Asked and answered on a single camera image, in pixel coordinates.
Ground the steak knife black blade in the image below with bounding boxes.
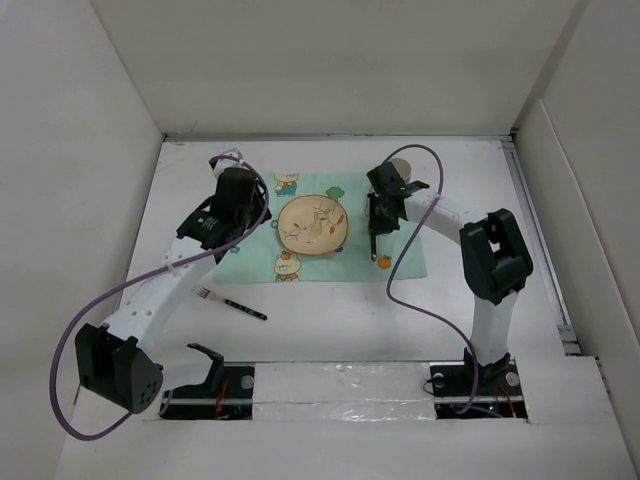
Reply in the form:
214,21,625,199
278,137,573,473
370,234,378,262

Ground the purple ceramic cup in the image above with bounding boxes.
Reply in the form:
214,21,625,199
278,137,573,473
390,157,412,184

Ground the mint green cartoon cloth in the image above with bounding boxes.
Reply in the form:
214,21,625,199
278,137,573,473
213,170,428,285

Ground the beige patterned plate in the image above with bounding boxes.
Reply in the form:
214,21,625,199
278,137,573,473
276,195,349,256

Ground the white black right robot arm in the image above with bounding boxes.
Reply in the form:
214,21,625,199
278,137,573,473
367,162,533,394

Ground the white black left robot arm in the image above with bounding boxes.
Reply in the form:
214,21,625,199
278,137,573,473
74,166,269,414

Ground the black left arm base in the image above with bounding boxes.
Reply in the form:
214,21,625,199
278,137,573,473
158,343,256,421

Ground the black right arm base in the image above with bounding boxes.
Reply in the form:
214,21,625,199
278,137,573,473
422,352,528,420

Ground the silver fork black handle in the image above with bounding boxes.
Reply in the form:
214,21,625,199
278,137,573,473
193,285,268,321

